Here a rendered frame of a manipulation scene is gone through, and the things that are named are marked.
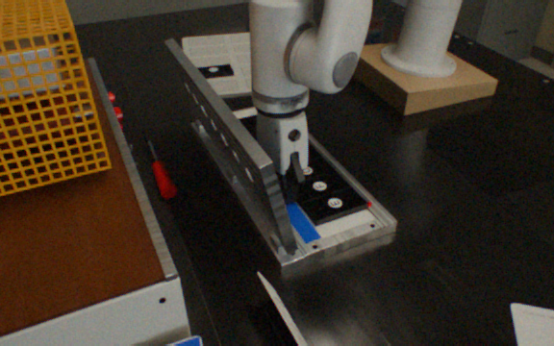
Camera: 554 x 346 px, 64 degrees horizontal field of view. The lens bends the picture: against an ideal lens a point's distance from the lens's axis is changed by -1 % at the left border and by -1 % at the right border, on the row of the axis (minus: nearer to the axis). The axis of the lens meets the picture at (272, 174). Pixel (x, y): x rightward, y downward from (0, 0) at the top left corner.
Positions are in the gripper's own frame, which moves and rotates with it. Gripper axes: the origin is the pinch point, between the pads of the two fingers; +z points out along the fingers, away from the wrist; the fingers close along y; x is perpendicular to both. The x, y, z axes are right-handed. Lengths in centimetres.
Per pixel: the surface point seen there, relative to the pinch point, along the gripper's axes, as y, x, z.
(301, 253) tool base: -13.9, 3.1, 2.1
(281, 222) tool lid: -14.7, 6.9, -6.5
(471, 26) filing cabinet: 172, -238, 63
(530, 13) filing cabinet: 162, -283, 57
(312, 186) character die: -2.2, -5.2, 1.0
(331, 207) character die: -8.1, -5.5, 0.9
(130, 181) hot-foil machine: -9.4, 24.0, -15.5
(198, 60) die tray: 63, -6, 3
